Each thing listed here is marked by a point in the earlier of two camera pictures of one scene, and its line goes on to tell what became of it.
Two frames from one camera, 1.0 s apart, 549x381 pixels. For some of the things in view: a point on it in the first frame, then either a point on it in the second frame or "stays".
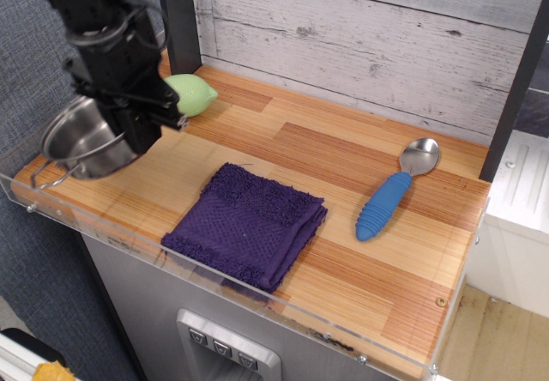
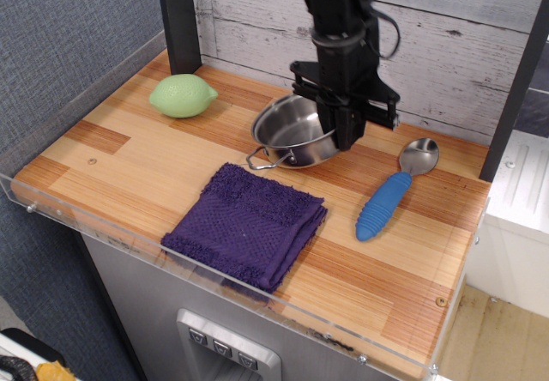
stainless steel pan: (83, 139) to (290, 129)
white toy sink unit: (509, 260) stays
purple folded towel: (247, 228) stays
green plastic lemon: (195, 94) stays
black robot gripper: (123, 75) to (346, 72)
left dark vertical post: (181, 20) stays
